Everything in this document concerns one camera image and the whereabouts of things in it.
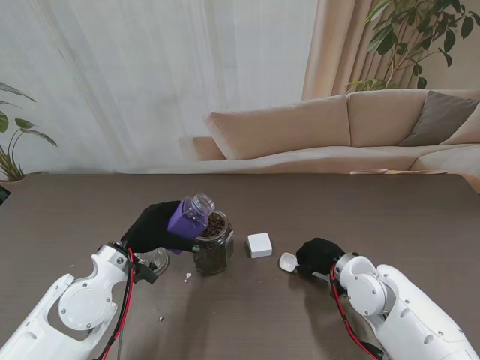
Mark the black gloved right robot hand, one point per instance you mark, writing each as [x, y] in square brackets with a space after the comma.
[318, 257]

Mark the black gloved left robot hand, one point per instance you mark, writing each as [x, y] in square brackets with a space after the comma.
[150, 228]

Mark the white plastic measuring spoon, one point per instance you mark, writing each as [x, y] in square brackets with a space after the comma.
[288, 261]

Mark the clear glass jar lid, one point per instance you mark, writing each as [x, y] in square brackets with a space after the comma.
[159, 258]

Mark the purple square coffee jar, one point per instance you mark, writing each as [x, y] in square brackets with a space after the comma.
[183, 223]

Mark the white square jar lid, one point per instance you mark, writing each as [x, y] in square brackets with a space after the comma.
[260, 245]

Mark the glass jar of coffee beans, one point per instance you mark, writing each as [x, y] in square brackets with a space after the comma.
[213, 257]

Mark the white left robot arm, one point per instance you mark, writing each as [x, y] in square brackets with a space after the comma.
[75, 307]

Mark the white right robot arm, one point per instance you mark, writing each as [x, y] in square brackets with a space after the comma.
[393, 307]

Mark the beige sofa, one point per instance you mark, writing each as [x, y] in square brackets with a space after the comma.
[300, 131]

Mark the white sheer curtain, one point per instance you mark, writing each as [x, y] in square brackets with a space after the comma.
[131, 82]

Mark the black flat device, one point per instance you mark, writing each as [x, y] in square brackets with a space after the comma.
[3, 195]

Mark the broad leaf green houseplant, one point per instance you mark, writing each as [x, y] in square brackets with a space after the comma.
[11, 165]

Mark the grey sofa cushion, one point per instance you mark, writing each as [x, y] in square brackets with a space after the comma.
[438, 120]

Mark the beige sofa cushion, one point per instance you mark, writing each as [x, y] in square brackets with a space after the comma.
[467, 133]

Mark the beige pleated curtain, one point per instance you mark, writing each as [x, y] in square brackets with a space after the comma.
[337, 48]

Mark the tall dark green leafy plant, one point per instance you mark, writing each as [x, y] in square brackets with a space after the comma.
[397, 37]

